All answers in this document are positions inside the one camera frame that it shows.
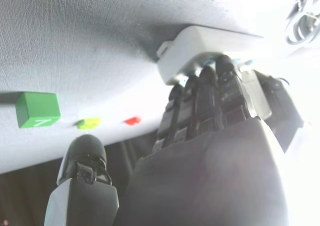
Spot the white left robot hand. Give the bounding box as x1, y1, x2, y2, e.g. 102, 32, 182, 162
43, 53, 291, 226

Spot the white power strip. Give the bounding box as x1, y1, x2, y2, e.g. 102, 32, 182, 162
156, 25, 266, 86

